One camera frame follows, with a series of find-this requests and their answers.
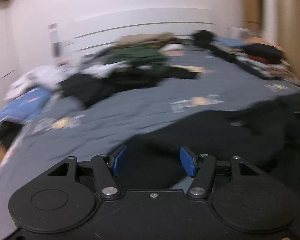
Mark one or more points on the white pillow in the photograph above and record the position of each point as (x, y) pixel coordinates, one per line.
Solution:
(172, 48)

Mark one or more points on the folded brown blanket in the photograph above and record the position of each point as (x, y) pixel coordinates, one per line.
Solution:
(153, 40)

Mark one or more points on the near folded clothes stack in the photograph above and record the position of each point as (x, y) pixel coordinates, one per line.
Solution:
(264, 61)

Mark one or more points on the black sweatshirt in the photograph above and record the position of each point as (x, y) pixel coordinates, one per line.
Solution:
(267, 134)

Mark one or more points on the black clothes pile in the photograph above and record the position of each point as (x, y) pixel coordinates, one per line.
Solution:
(89, 90)

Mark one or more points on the far folded clothes stack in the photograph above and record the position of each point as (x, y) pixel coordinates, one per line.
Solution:
(208, 40)

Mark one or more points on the blue pillow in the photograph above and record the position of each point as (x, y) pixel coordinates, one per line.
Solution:
(26, 107)

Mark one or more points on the dark green garment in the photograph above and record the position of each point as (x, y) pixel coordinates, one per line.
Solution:
(136, 55)

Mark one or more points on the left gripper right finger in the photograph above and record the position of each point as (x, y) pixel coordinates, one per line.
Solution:
(201, 168)

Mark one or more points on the grey quilted bedspread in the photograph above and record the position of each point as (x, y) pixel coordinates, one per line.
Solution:
(66, 128)

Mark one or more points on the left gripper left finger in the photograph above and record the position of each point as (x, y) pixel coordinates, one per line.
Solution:
(105, 169)

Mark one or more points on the white garment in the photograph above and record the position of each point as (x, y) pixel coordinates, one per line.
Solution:
(47, 76)

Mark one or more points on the white headboard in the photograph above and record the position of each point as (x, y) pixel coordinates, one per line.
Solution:
(89, 35)

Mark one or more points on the folded clothes stack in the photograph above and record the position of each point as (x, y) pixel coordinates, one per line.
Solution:
(208, 40)
(264, 61)

